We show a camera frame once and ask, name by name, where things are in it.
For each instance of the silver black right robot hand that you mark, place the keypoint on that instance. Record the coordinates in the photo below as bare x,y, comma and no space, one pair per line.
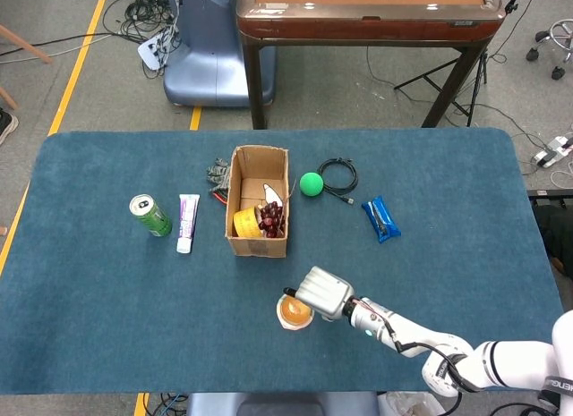
324,293

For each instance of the orange cup dessert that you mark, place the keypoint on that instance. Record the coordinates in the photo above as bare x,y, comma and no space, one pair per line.
293,316

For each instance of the purple grape bunch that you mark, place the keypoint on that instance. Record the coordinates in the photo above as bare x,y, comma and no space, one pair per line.
271,219

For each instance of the yellow tape roll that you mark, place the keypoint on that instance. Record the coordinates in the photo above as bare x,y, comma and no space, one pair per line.
244,223

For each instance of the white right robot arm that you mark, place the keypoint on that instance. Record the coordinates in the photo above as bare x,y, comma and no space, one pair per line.
403,331

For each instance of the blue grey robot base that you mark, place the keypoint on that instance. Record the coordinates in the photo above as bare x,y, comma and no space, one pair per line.
210,67

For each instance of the open cardboard box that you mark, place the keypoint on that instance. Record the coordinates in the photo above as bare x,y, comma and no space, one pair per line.
257,248

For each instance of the grey black glove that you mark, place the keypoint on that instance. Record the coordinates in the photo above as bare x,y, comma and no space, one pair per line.
218,174

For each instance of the blue snack packet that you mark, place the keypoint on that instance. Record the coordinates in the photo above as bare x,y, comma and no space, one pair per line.
380,219

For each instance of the green ball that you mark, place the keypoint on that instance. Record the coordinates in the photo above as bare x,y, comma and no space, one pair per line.
311,184

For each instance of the white oval object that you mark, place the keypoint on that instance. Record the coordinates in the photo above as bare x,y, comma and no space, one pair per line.
270,194

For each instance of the grey blue robot torso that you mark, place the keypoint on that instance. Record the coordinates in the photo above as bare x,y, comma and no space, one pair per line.
282,404

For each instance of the clear plastic bag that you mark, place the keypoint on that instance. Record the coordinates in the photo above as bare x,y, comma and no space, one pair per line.
407,404

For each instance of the purple white toothpaste tube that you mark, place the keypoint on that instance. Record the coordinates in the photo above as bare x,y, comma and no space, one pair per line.
188,219

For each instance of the green energy drink can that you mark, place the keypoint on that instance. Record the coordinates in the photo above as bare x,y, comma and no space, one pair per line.
156,221

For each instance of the blue felt table mat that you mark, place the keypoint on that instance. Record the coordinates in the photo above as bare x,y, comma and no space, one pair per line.
112,322

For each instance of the black tripod stand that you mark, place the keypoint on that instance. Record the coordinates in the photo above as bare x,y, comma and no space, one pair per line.
430,78

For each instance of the black equipment case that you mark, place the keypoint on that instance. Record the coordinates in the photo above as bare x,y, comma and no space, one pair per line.
557,228

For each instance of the brown mahjong table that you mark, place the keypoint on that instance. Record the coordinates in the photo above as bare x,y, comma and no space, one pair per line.
358,29

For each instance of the white power strip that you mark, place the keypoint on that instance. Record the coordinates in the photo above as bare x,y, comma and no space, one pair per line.
555,147
150,53

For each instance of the chrome stool with casters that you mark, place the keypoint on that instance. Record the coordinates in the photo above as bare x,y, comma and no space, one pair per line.
561,31

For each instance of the black shoe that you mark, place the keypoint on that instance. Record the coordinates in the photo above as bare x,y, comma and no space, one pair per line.
6,125

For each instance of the white chair with wooden legs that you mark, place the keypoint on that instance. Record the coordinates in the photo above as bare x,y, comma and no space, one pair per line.
6,98

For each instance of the wooden stand leg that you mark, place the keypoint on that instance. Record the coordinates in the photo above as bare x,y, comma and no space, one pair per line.
27,44

